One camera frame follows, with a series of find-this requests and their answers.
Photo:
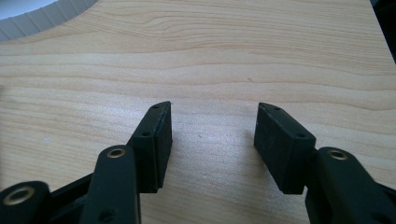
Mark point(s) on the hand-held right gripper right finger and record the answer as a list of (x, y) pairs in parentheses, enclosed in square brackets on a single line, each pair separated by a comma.
[(285, 149)]

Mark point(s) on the grey ribbed round container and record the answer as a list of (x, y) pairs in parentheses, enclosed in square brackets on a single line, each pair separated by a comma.
[(37, 18)]

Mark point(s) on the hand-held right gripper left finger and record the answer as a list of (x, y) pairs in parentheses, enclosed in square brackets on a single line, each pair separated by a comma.
[(152, 149)]

